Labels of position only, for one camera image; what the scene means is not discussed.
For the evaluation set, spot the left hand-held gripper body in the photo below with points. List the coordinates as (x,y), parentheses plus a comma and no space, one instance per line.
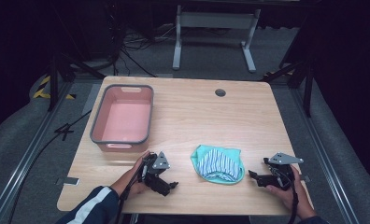
(159,163)

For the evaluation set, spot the black metal stand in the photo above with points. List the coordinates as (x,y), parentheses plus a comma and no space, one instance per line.
(307,81)
(54,81)

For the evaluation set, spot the pink basin with grey rim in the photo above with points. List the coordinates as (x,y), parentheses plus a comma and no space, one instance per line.
(125,119)

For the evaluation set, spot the black tape cross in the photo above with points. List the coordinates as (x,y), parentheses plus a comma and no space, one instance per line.
(64,131)

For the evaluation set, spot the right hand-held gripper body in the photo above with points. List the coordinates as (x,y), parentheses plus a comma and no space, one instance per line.
(282,169)

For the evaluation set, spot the person's left hand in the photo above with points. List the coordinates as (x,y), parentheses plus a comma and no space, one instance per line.
(128,182)

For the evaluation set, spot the person's right hand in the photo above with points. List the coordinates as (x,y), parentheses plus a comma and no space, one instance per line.
(290,199)

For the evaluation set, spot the yellow and black floor tape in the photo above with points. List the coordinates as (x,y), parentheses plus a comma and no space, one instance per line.
(41,90)

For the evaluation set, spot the white metal table frame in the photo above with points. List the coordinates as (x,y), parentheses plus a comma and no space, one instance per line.
(217,20)

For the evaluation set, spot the aluminium floor rail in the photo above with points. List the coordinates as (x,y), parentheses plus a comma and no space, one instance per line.
(324,155)
(27,158)

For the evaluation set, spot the grey tape piece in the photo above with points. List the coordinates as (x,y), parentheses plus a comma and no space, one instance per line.
(68,181)

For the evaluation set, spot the teal and striped cloth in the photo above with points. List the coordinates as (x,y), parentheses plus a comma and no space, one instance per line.
(219,165)

